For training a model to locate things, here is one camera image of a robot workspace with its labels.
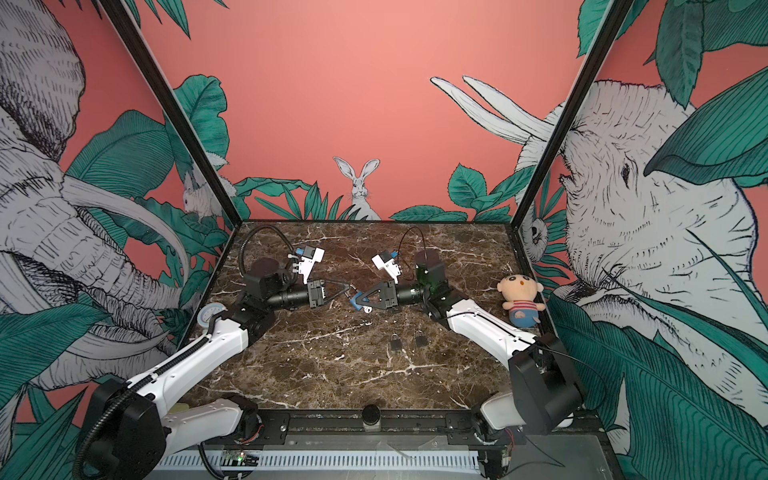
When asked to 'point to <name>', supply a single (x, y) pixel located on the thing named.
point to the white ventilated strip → (422, 461)
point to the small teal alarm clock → (208, 310)
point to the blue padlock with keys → (353, 302)
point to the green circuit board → (239, 458)
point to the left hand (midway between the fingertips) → (349, 288)
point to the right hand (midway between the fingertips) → (359, 305)
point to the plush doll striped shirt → (520, 291)
